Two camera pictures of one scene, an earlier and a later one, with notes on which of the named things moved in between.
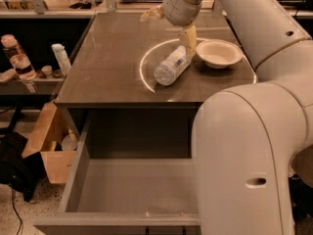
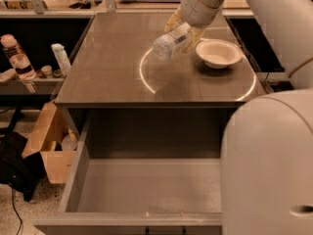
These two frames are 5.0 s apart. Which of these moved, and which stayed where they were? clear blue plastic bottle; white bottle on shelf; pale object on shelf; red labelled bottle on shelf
Moved: clear blue plastic bottle
Stayed: red labelled bottle on shelf; pale object on shelf; white bottle on shelf
